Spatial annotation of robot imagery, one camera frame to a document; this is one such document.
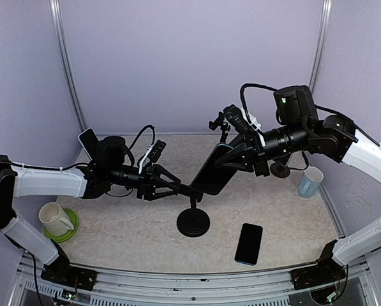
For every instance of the aluminium frame post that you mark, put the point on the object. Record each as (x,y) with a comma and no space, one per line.
(55,9)
(321,43)

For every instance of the folding plate phone stand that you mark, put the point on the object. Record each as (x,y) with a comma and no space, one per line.
(280,170)

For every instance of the cream ribbed mug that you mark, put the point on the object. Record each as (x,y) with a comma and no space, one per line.
(55,220)

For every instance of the green saucer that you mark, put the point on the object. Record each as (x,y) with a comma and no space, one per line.
(74,219)

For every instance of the left aluminium frame post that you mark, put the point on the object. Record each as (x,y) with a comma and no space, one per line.
(55,9)

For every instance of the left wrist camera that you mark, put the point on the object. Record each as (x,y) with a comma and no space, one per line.
(152,154)

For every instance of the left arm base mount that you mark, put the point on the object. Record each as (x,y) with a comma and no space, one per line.
(61,272)

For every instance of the front aluminium rail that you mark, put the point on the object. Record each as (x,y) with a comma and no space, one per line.
(122,287)

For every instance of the black smartphone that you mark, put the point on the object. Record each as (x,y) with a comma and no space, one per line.
(248,246)
(210,179)
(89,140)

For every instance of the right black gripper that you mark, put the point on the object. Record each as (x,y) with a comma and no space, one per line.
(244,152)

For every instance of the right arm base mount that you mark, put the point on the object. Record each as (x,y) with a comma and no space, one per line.
(325,270)

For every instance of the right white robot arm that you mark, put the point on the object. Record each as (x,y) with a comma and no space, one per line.
(337,136)

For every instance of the black pole phone stand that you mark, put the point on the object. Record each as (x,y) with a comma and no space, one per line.
(220,123)
(192,222)

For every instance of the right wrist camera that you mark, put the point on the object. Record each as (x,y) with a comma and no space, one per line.
(234,116)

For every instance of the right aluminium frame post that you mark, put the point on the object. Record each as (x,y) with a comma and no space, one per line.
(321,43)

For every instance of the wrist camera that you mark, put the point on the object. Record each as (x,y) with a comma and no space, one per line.
(234,116)
(152,154)

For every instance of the light blue mug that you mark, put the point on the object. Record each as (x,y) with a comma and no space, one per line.
(310,181)

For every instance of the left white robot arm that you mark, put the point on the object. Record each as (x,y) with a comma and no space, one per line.
(112,163)

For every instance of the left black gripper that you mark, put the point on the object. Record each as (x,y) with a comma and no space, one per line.
(148,182)

